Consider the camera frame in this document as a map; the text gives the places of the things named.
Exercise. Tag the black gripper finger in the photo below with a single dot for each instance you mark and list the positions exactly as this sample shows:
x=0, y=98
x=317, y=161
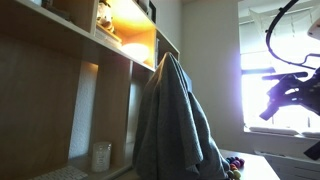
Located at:
x=314, y=150
x=276, y=96

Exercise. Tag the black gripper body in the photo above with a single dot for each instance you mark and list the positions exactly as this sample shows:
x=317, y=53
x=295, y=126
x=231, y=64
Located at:
x=311, y=95

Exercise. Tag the short white cushion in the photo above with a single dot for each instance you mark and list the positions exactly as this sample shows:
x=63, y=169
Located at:
x=311, y=134

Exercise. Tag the white cabinet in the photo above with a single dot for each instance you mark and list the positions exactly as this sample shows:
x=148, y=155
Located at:
x=293, y=166

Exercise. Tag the dark horizontal bar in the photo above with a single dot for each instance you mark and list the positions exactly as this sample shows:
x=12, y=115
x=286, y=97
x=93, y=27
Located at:
x=258, y=70

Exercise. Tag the long white cushion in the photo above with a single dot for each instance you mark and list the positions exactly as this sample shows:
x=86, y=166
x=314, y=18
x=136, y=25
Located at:
x=273, y=130

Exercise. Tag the grey knitted cardigan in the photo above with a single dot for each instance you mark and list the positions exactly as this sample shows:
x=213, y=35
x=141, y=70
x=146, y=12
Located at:
x=173, y=126

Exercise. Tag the white bowl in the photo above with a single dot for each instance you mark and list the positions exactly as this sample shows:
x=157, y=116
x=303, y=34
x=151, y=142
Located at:
x=135, y=51

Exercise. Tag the stack of books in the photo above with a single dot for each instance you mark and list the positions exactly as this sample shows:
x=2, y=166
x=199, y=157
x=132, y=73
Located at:
x=108, y=36

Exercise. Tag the plush toy figure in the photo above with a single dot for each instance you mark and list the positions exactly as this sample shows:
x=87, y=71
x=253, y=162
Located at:
x=104, y=15

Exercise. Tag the white keyboard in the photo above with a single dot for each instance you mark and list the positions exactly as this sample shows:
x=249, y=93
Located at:
x=63, y=173

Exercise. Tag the wooden shelf unit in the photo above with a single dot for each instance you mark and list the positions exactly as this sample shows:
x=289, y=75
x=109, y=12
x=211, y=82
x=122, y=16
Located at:
x=50, y=83

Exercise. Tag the black picture frame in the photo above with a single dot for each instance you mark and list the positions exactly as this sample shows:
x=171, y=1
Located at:
x=152, y=11

